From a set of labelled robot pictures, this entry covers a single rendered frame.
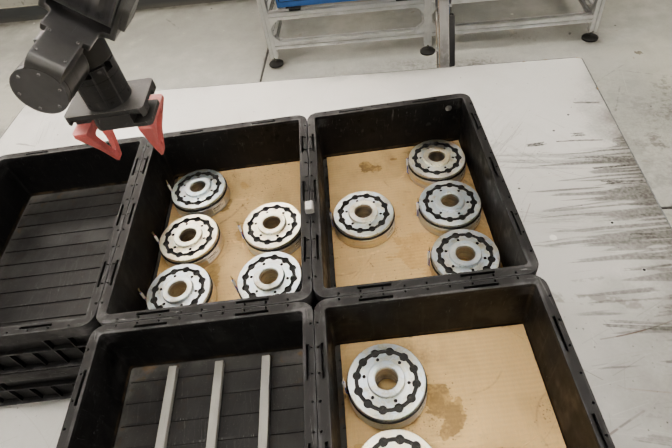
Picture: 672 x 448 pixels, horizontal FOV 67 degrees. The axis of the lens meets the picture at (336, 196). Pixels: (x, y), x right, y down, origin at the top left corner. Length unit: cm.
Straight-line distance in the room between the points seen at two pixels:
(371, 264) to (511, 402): 28
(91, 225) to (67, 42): 52
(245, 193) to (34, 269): 39
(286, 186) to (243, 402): 40
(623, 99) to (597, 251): 165
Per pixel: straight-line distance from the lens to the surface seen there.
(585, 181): 117
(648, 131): 249
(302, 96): 140
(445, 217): 84
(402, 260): 82
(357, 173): 96
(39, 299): 100
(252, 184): 98
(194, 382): 79
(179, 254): 88
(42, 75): 59
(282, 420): 73
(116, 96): 68
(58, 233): 108
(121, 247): 84
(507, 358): 75
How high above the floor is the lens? 150
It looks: 46 degrees down
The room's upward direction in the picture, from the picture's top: 10 degrees counter-clockwise
